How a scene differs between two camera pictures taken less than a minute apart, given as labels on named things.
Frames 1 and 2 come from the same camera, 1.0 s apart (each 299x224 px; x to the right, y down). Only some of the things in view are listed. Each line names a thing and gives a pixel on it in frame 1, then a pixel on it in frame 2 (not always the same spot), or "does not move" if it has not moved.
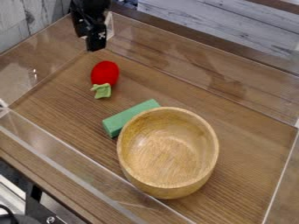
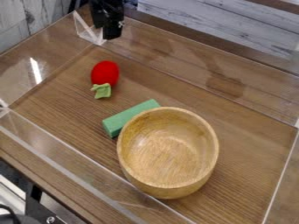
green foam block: x=113 y=123 does not move
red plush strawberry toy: x=104 y=75 does not move
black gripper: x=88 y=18 -> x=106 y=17
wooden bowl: x=168 y=147 does not move
